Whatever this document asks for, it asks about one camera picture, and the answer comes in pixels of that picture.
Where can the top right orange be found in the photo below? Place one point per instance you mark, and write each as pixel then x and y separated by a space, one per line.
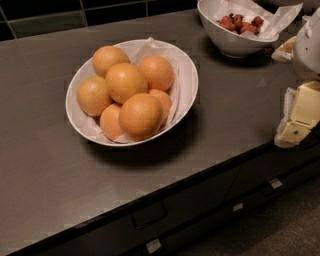
pixel 158 72

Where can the small hidden right orange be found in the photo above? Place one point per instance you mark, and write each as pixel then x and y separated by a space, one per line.
pixel 165 100

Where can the dark drawer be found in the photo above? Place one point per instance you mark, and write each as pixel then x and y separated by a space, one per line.
pixel 290 166
pixel 116 233
pixel 280 219

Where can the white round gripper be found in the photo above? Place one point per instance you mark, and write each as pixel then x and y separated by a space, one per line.
pixel 307 50

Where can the dark right drawer front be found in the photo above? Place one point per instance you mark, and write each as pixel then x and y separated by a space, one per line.
pixel 290 166

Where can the top left orange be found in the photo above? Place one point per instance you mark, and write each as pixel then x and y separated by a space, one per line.
pixel 106 57

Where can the bottom left orange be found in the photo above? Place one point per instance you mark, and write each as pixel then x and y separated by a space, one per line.
pixel 109 123

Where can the large white oval bowl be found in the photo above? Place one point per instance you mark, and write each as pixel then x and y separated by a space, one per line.
pixel 188 89

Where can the white paper liner in bowl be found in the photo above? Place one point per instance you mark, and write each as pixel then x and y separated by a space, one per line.
pixel 136 50

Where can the centre orange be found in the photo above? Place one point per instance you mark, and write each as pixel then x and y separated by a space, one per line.
pixel 125 80

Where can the front right orange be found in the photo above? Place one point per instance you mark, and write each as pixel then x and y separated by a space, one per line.
pixel 141 116

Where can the red strawberries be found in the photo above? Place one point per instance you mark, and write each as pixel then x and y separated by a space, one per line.
pixel 235 23

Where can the dark left drawer front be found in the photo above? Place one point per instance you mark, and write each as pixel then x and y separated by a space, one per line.
pixel 116 233

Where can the lower dark drawer front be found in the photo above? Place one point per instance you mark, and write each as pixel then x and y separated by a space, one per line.
pixel 280 219

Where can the white bowl with strawberries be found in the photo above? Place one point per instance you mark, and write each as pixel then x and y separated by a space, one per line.
pixel 229 43

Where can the white paper in strawberry bowl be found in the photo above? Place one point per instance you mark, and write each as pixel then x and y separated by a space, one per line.
pixel 280 16

